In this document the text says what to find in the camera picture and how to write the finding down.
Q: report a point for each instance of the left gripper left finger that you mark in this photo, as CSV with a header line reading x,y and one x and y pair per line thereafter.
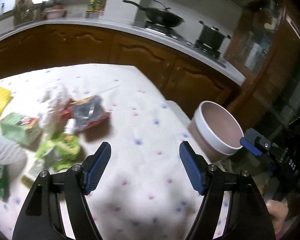
x,y
40,216

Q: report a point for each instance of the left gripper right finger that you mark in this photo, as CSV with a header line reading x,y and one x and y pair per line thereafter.
x,y
247,218

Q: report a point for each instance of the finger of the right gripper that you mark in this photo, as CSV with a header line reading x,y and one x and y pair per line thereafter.
x,y
250,147

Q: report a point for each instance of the silver red snack bag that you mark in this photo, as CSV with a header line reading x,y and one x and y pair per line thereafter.
x,y
84,114

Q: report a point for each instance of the pink round trash bin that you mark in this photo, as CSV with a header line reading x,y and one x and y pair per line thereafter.
x,y
216,131

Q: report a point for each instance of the white kitchen countertop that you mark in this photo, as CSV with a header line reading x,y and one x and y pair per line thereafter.
x,y
220,65

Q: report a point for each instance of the person's right hand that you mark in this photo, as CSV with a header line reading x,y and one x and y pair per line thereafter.
x,y
278,211

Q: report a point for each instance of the green juice pouch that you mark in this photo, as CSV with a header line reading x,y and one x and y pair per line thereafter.
x,y
59,152

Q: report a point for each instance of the white foam fruit net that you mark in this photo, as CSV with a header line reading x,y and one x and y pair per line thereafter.
x,y
11,152

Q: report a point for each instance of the green drink carton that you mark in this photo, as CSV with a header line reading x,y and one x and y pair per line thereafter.
x,y
20,128

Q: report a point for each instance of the glass door tall cabinet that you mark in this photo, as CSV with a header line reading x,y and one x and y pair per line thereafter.
x,y
264,48

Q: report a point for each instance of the white floral tablecloth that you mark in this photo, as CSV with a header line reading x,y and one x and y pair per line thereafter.
x,y
144,192

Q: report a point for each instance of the black stock pot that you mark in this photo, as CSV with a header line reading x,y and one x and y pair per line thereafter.
x,y
211,37

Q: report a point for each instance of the crumpled white paper wrapper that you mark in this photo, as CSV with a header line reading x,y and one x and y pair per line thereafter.
x,y
53,101

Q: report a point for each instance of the black wok with lid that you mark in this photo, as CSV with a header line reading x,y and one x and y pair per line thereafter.
x,y
159,16

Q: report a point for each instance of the brown lower cabinets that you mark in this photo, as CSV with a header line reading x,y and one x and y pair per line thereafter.
x,y
180,77

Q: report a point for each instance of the seasoning bottles rack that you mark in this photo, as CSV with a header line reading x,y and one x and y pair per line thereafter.
x,y
95,9

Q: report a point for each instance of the dish drying rack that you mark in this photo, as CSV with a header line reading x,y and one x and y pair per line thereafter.
x,y
23,12

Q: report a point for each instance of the pink basin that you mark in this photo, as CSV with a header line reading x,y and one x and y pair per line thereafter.
x,y
57,11

